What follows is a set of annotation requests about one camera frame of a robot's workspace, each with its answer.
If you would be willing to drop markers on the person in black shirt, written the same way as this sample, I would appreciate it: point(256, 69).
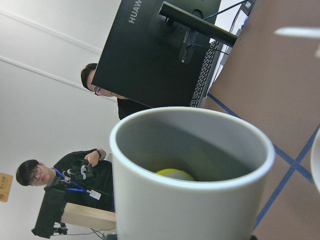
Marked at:
point(125, 105)

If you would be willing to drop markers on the person with blue lanyard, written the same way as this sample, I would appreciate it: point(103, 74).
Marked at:
point(83, 178)

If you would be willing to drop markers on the black monitor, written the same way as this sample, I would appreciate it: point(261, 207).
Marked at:
point(155, 50)

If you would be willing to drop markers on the yellow lemon slice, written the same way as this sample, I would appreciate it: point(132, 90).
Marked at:
point(175, 174)

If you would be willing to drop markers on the wooden post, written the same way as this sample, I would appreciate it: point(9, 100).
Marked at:
point(88, 217)

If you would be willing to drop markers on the white mug with handle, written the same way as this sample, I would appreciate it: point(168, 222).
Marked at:
point(228, 157)

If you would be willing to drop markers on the black keyboard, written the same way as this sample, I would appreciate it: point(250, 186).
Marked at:
point(206, 74)

